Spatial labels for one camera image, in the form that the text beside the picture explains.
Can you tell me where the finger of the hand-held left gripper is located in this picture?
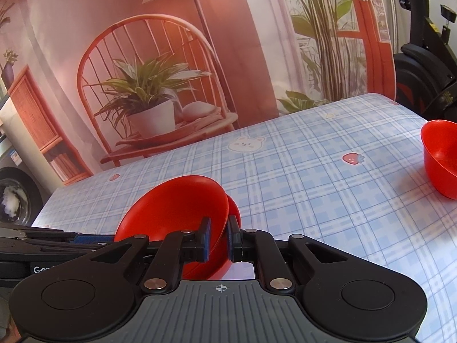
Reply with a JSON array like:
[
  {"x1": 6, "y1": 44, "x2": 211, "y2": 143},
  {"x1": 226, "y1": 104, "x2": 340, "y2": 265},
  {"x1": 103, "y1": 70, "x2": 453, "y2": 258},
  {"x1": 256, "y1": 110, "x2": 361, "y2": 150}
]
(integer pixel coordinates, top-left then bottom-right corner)
[{"x1": 21, "y1": 229, "x2": 117, "y2": 255}]

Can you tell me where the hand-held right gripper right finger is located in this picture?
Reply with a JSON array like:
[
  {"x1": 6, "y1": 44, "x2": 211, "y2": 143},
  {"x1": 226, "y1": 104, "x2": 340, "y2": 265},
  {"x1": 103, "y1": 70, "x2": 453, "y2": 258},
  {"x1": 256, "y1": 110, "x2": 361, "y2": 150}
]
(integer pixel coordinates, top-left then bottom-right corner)
[{"x1": 228, "y1": 216, "x2": 358, "y2": 292}]

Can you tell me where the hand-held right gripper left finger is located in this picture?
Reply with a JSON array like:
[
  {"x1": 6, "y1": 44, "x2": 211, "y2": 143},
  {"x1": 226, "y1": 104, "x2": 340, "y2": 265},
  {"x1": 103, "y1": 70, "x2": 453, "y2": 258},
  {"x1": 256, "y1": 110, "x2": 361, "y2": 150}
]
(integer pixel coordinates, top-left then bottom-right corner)
[{"x1": 81, "y1": 216, "x2": 212, "y2": 292}]

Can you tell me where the red bowl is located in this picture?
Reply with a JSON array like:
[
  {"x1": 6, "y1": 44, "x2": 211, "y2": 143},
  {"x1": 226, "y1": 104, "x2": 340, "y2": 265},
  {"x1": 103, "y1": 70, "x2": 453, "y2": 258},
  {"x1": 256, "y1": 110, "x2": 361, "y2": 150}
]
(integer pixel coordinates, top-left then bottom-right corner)
[
  {"x1": 114, "y1": 175, "x2": 230, "y2": 280},
  {"x1": 214, "y1": 194, "x2": 242, "y2": 279},
  {"x1": 420, "y1": 119, "x2": 457, "y2": 200}
]

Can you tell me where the grey washing machine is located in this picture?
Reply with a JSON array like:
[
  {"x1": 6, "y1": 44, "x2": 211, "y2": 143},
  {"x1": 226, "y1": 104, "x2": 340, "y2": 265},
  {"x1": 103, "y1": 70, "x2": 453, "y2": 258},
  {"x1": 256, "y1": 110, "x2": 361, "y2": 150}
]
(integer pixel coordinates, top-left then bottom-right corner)
[{"x1": 0, "y1": 114, "x2": 55, "y2": 228}]

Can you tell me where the blue checked tablecloth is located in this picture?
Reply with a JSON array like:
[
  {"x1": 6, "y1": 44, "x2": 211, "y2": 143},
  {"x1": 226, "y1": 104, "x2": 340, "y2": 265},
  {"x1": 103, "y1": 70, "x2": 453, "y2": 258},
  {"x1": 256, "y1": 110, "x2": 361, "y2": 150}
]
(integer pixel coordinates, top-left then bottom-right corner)
[{"x1": 32, "y1": 93, "x2": 457, "y2": 284}]

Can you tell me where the black exercise bike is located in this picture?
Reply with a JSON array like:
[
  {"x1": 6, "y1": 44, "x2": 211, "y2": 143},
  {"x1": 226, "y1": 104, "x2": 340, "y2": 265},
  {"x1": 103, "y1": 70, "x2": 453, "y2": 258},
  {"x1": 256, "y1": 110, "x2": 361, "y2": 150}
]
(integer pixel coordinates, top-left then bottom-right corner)
[{"x1": 393, "y1": 0, "x2": 457, "y2": 120}]

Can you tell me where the metal pole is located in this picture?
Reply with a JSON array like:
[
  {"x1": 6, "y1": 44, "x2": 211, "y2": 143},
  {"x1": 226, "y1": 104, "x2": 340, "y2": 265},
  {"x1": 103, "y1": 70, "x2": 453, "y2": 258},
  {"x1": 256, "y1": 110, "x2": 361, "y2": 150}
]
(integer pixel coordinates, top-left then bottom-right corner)
[{"x1": 384, "y1": 0, "x2": 399, "y2": 55}]

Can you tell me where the printed wall backdrop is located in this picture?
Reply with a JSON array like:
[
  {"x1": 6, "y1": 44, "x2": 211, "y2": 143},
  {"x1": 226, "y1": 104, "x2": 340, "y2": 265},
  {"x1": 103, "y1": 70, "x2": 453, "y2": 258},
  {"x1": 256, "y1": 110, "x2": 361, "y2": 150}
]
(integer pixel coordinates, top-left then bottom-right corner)
[{"x1": 0, "y1": 0, "x2": 398, "y2": 187}]

